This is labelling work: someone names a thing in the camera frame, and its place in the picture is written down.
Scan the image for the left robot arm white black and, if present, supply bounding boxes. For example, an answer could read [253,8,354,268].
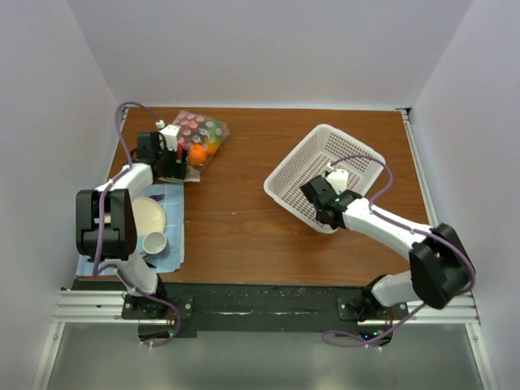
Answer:
[76,125,189,319]

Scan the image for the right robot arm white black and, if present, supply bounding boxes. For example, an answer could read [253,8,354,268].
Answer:
[301,173,476,320]

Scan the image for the white ceramic cup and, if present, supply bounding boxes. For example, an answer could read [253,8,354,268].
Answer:
[142,231,168,256]

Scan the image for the beige ceramic plate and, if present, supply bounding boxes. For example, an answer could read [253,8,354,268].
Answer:
[132,196,166,237]

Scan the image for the white plastic basket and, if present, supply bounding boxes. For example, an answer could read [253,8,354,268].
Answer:
[263,123,386,234]

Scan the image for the clear zip top bag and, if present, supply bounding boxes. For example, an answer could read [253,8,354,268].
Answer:
[160,110,229,183]

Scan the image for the blue checkered cloth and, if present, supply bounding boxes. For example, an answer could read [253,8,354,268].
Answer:
[76,183,186,274]

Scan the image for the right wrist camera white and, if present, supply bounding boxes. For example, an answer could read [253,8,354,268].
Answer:
[324,163,349,194]

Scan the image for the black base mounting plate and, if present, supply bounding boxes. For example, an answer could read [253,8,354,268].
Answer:
[121,282,407,340]

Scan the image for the orange fake orange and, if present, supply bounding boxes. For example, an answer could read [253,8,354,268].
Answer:
[188,144,207,167]

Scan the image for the red fake apple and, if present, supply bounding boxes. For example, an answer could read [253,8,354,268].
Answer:
[177,135,193,150]

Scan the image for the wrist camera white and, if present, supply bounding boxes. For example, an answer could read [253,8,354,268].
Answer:
[324,163,349,194]
[155,119,180,151]

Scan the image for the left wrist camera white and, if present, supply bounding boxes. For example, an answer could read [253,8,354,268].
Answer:
[155,119,180,151]

